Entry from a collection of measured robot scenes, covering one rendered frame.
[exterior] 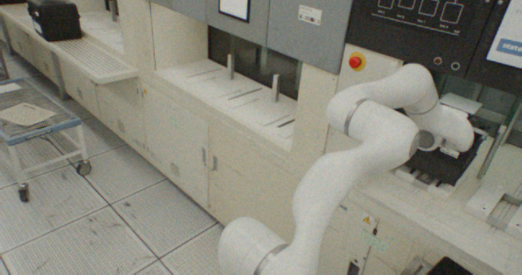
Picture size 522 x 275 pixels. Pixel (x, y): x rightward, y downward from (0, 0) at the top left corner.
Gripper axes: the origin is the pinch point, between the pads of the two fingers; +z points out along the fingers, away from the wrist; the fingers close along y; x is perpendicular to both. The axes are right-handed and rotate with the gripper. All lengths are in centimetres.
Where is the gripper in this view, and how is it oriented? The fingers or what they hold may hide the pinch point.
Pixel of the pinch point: (457, 108)
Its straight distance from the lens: 153.1
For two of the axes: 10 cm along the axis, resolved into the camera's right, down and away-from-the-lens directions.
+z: 6.6, -3.4, 6.7
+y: 7.5, 3.9, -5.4
